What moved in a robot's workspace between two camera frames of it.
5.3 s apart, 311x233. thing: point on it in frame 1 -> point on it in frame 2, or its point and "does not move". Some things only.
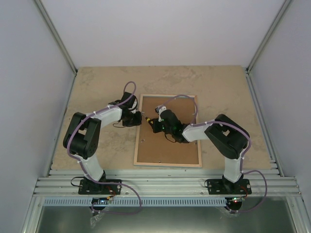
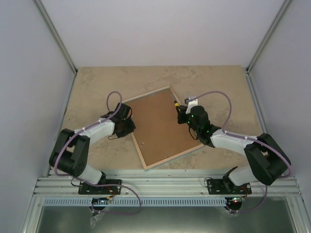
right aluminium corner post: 271,28 does not move
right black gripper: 155,128 -> 183,108
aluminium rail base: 166,183 does not move
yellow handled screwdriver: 147,118 -> 176,103
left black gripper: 137,122 -> 131,127
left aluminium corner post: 56,34 does not move
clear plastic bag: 95,219 does not move
